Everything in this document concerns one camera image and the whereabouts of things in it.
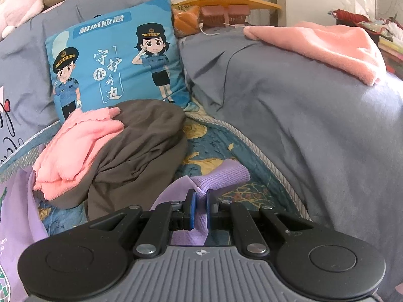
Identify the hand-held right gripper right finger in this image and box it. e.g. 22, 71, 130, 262
205, 190, 317, 255

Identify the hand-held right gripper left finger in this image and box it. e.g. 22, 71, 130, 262
82, 190, 197, 257

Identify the purple sweatshirt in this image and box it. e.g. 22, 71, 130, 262
0, 159, 251, 302

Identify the blue patterned bedsheet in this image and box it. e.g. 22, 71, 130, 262
0, 96, 312, 236

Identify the brown garment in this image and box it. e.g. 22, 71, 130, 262
50, 99, 188, 222

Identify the grey garment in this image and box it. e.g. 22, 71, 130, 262
178, 23, 403, 293

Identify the pink fleece cloth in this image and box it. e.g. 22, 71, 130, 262
243, 21, 387, 85
32, 107, 125, 201

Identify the blue cartoon printed pillow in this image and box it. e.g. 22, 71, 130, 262
45, 0, 191, 122

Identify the orange bag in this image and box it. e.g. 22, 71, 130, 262
172, 5, 205, 36

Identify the grey printed pillow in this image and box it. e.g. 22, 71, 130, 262
0, 0, 162, 166

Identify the red tasselled ornament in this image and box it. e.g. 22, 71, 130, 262
329, 8, 370, 24

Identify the pink plush toy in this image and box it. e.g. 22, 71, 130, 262
0, 0, 48, 35

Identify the white cable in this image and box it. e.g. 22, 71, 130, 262
198, 20, 246, 36

